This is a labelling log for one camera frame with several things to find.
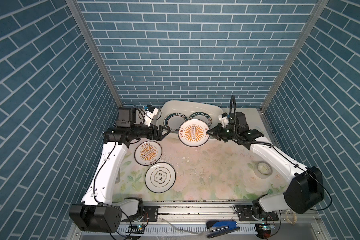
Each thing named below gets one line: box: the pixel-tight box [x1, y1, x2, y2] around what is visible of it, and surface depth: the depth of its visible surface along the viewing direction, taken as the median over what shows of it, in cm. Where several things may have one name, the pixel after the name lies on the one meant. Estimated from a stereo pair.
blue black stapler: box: [206, 220, 241, 239], surface depth 70 cm
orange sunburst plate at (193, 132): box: [178, 118, 210, 148], surface depth 82 cm
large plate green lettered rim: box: [188, 111, 213, 126], surface depth 118 cm
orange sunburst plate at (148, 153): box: [134, 140, 163, 166], surface depth 98 cm
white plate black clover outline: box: [144, 162, 177, 194], surface depth 87 cm
